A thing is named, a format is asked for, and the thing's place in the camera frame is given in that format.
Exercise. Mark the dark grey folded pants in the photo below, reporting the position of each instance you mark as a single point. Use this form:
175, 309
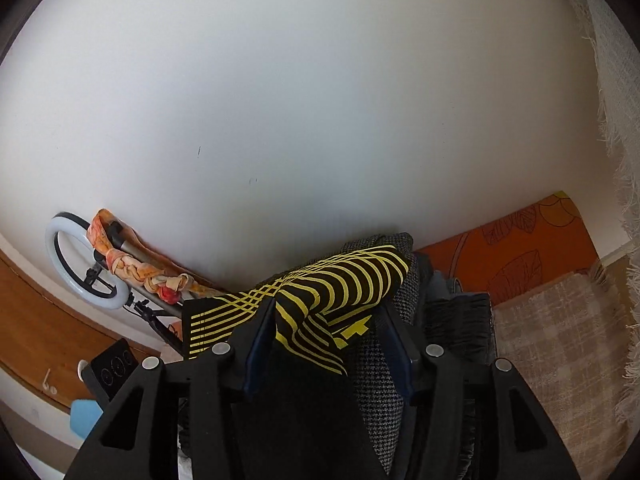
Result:
442, 282

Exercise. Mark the black pants with yellow stripes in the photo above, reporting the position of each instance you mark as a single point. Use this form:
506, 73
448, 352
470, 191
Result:
320, 290

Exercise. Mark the green patterned fringed pillow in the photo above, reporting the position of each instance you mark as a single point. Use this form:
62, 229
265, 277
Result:
620, 85

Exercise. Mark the colourful orange scarf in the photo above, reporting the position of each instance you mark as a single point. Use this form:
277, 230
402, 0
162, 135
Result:
125, 265

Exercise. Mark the black device with round buttons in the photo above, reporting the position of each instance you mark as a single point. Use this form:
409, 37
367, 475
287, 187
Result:
112, 367

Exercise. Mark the pink checked blanket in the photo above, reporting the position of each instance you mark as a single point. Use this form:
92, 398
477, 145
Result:
550, 335

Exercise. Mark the small white object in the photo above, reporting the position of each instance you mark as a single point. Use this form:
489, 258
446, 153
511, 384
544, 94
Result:
48, 385

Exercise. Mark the orange leaf print sheet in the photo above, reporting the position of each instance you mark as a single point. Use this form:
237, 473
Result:
525, 245

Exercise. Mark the folded silver tripod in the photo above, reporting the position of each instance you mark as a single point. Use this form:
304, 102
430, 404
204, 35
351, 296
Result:
131, 246

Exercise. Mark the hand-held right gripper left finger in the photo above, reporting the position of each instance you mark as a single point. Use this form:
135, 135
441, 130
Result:
257, 350

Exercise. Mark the light blue object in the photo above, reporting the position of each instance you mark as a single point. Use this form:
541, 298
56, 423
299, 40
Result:
85, 417

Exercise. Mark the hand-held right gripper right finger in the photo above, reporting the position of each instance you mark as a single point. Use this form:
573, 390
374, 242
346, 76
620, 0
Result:
400, 360

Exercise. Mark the wooden bedside furniture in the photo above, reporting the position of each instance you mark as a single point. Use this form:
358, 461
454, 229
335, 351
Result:
30, 320

